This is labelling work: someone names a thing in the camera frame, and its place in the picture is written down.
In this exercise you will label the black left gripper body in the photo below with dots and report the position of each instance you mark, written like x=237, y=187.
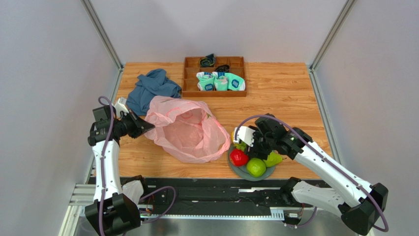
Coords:
x=131, y=128

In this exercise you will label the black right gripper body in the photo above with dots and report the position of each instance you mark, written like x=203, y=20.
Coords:
x=259, y=143

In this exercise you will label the green fake grape bunch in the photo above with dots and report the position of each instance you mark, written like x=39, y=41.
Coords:
x=240, y=146

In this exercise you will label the green fake apple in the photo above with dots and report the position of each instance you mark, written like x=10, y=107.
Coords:
x=256, y=167

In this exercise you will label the red fake fruit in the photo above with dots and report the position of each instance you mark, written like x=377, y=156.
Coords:
x=238, y=158

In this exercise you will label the green fake pear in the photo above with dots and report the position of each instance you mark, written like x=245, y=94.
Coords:
x=273, y=159

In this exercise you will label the pink translucent plastic bag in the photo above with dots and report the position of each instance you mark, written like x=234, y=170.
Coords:
x=187, y=130

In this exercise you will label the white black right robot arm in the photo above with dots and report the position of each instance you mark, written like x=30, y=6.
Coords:
x=358, y=203

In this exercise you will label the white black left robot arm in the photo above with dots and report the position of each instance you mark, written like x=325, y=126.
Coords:
x=114, y=209

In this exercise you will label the grey round plate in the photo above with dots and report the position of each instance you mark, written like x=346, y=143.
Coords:
x=243, y=172

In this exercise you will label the blue crumpled cloth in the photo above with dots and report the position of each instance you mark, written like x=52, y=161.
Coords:
x=154, y=83

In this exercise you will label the teal white sock right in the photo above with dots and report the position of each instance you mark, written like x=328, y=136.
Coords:
x=228, y=81

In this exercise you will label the teal white sock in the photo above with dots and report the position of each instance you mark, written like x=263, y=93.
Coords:
x=205, y=81
x=228, y=81

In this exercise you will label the teal white sock left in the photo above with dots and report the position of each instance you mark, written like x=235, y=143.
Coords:
x=205, y=81

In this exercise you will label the wooden compartment tray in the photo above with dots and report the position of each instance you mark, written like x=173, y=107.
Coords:
x=191, y=67

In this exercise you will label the black rolled sock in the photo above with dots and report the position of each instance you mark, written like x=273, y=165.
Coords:
x=223, y=68

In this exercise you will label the dark rolled sock back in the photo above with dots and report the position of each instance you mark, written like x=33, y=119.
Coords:
x=208, y=61

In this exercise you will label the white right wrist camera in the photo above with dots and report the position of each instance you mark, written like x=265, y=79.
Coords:
x=244, y=134

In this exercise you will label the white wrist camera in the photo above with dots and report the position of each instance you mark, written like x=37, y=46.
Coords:
x=244, y=134
x=120, y=107

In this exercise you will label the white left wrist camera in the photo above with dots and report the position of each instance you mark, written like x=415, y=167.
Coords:
x=120, y=107

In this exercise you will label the aluminium frame rail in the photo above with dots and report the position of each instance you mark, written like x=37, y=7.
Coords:
x=282, y=221

